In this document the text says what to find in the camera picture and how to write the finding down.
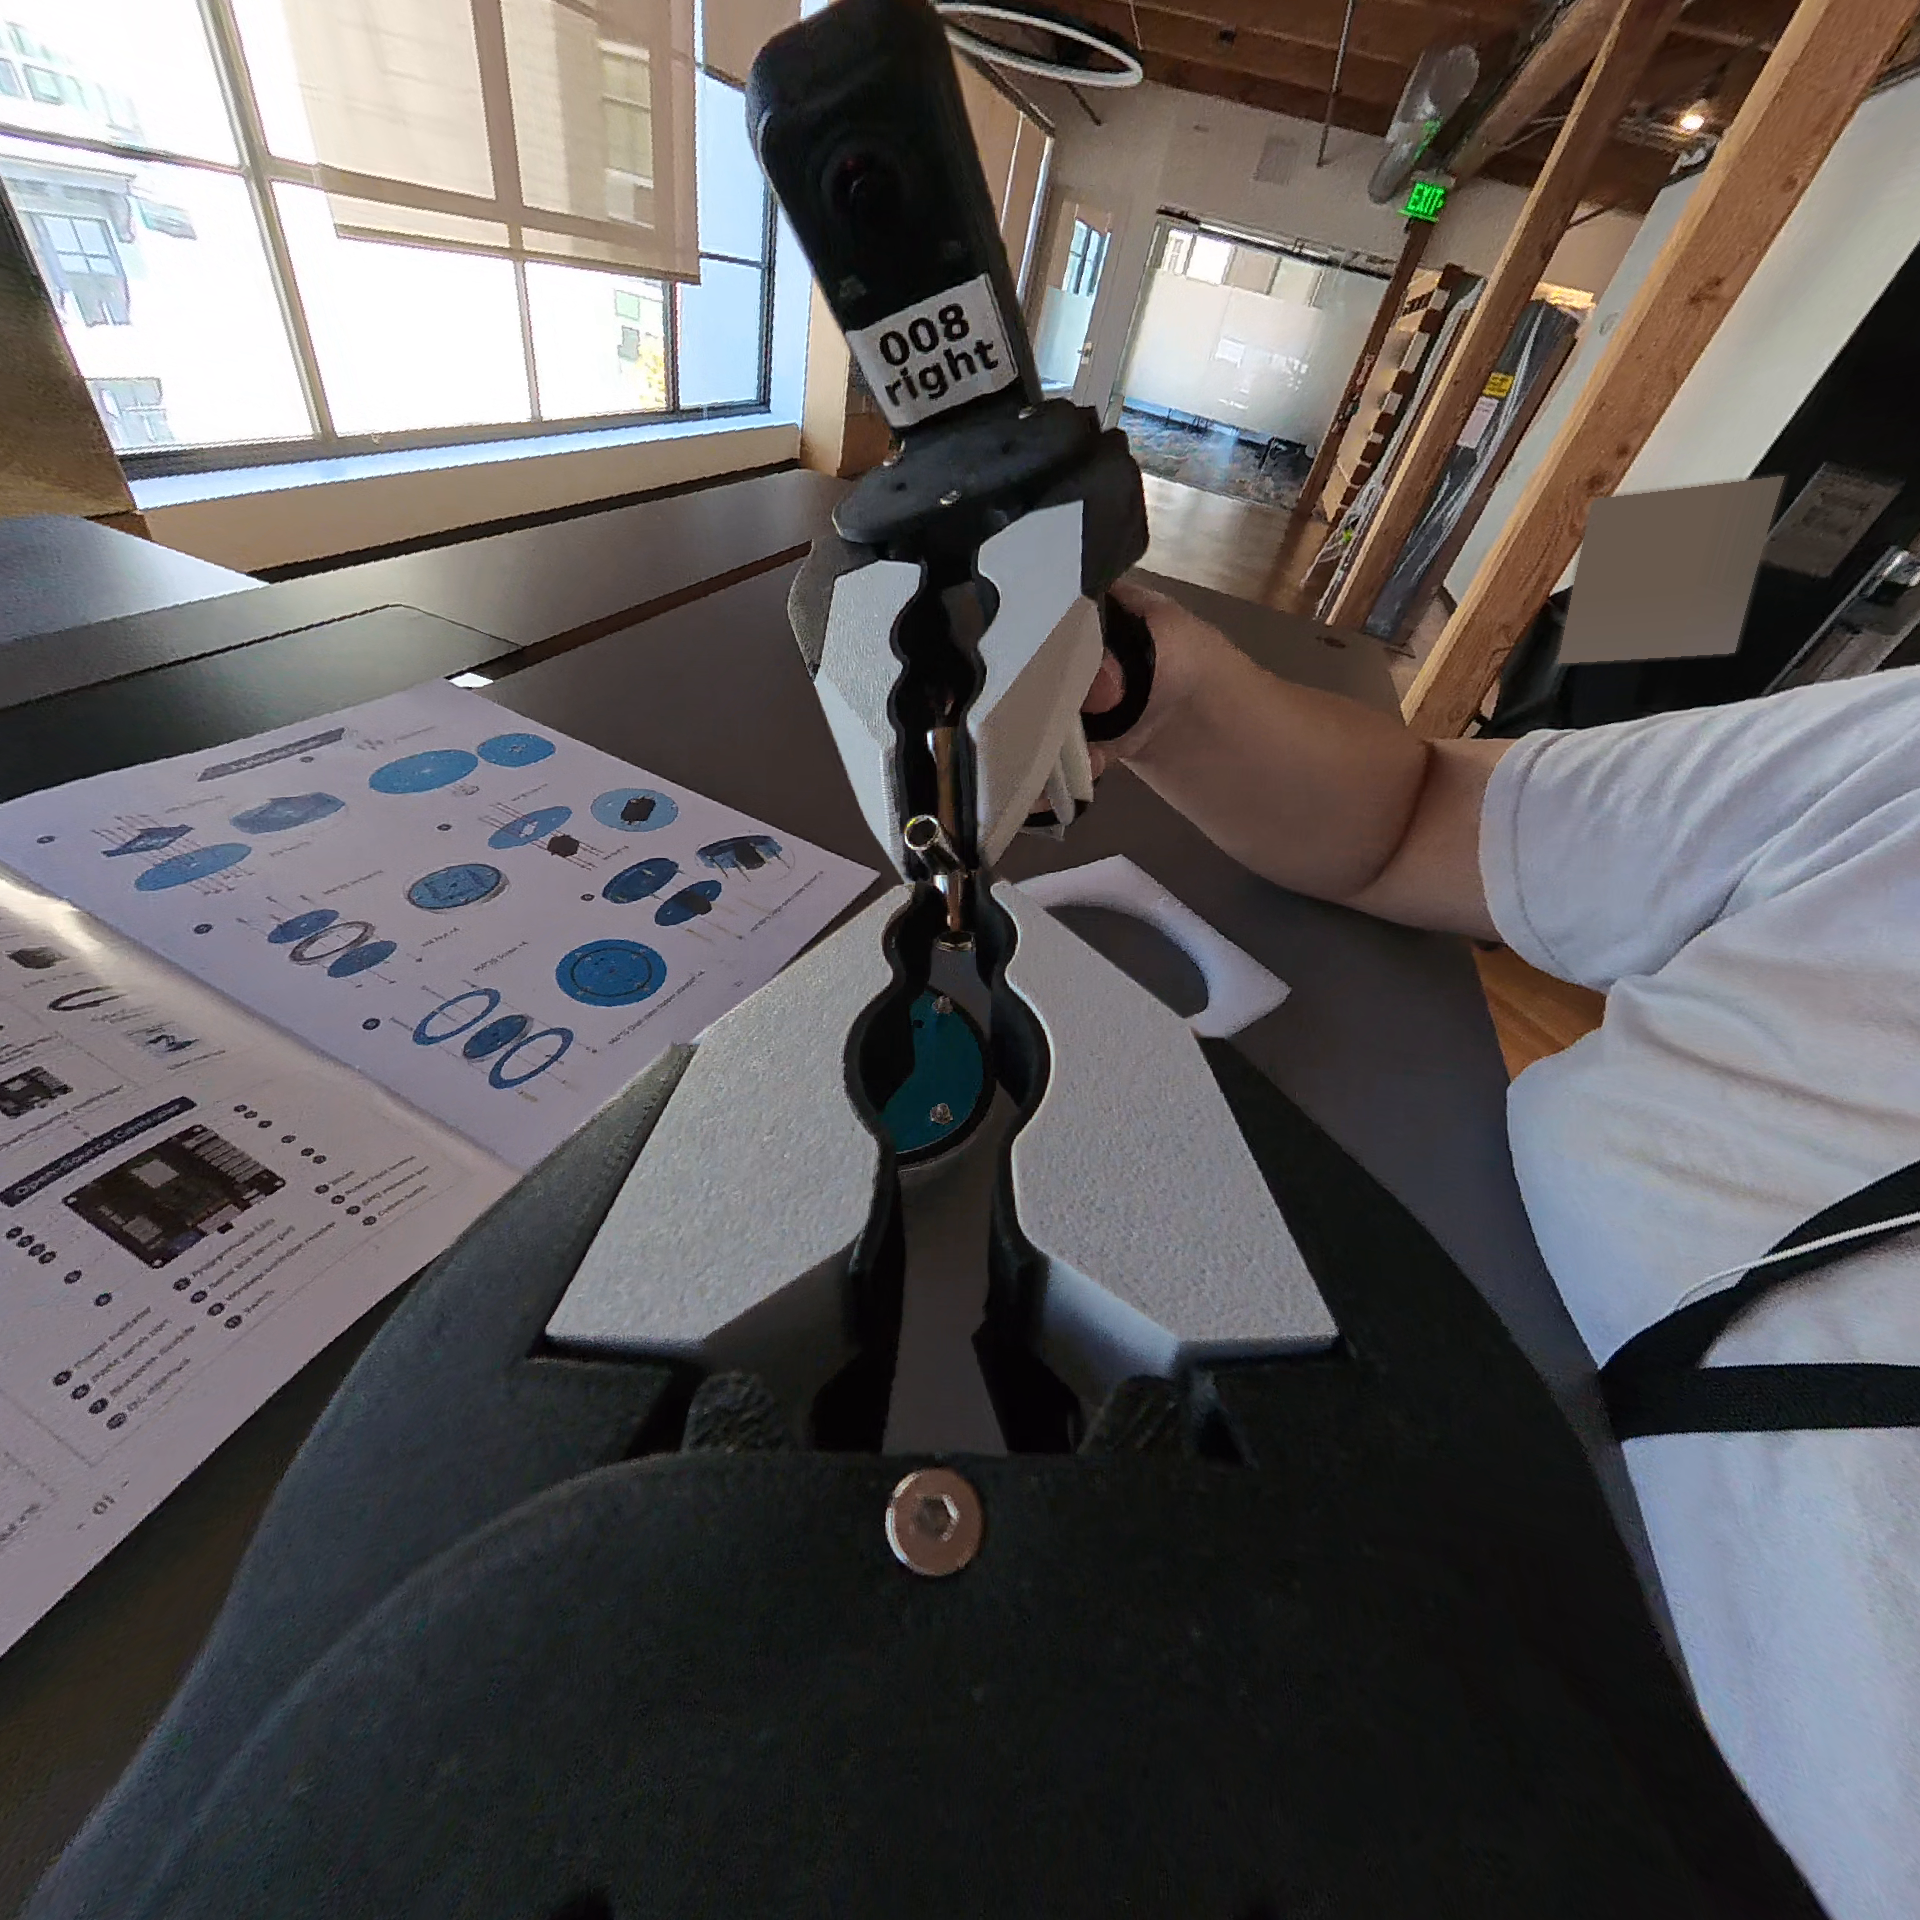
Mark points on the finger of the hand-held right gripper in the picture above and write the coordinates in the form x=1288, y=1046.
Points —
x=858, y=660
x=1035, y=631

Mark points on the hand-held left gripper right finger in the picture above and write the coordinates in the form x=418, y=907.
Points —
x=1171, y=1201

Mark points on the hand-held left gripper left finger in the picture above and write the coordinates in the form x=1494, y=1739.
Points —
x=720, y=1201

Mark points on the small metal socket wrench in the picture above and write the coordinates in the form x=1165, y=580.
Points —
x=930, y=835

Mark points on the blue round base plate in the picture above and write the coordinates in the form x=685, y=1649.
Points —
x=944, y=1080

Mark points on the dark grey desk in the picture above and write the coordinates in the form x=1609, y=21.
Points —
x=675, y=674

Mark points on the person's right hand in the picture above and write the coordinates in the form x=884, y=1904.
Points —
x=1215, y=704

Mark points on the white foam square with hole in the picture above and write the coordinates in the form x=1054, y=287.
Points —
x=1088, y=882

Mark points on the beige roller blind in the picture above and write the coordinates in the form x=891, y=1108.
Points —
x=495, y=151

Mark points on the white instruction booklet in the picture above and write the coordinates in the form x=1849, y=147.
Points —
x=301, y=1050

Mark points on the large window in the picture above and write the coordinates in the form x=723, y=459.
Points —
x=404, y=345

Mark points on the green exit sign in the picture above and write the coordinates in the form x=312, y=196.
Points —
x=1424, y=199

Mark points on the white t-shirt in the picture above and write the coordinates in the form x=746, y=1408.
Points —
x=1724, y=974

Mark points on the brown wooden panel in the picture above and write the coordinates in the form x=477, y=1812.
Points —
x=45, y=421

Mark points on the silver air duct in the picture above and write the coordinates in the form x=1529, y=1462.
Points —
x=1424, y=104

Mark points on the thin wooden post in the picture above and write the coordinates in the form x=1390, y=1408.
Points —
x=1508, y=300

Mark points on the thick wooden post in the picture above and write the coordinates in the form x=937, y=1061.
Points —
x=1695, y=300

